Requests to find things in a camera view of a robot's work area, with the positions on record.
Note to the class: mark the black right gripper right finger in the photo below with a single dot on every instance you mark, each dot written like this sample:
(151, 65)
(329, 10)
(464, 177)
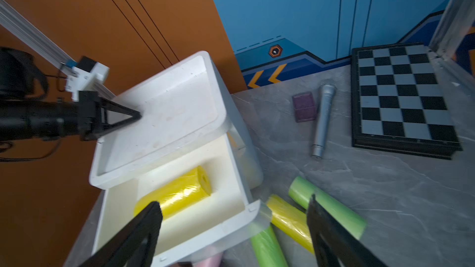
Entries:
(333, 245)

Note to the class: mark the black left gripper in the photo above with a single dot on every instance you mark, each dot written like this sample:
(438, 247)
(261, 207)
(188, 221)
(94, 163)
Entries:
(24, 120)

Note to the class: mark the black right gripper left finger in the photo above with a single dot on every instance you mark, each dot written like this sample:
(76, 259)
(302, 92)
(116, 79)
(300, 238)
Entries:
(134, 245)

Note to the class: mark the yellow trash bag roll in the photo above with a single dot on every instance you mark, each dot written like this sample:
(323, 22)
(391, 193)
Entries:
(179, 194)
(291, 221)

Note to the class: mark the white plastic drawer cabinet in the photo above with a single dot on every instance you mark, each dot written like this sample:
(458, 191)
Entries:
(183, 108)

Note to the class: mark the green roll right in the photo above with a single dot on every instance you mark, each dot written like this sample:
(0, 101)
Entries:
(301, 191)

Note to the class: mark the green roll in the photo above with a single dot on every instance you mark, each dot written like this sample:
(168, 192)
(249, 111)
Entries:
(301, 191)
(267, 249)

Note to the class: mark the green roll centre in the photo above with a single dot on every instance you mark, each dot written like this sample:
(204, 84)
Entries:
(267, 249)

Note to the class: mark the pink roll upper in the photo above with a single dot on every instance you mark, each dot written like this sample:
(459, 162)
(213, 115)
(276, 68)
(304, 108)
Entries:
(214, 261)

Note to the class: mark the purple small block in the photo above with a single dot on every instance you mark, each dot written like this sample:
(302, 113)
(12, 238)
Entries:
(304, 107)

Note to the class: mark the black white chessboard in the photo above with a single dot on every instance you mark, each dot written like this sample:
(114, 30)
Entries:
(397, 104)

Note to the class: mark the grey microphone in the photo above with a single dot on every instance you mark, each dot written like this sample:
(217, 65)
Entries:
(327, 92)

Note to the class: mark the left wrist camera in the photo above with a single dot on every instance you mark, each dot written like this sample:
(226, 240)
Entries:
(86, 75)

